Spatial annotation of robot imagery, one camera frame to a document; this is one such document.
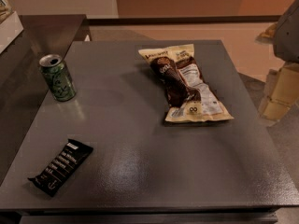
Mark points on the brown chip bag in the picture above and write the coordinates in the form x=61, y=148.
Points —
x=190, y=98

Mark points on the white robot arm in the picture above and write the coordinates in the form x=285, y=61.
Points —
x=286, y=38

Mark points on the green soda can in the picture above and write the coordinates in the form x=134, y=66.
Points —
x=56, y=74

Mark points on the snack bag on box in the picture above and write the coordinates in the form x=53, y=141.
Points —
x=5, y=10

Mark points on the black snack bar wrapper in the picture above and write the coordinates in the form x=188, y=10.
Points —
x=62, y=167

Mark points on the tan cardboard box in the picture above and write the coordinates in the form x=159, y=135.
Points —
x=281, y=91

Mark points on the white box at left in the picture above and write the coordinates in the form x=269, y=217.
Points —
x=10, y=28

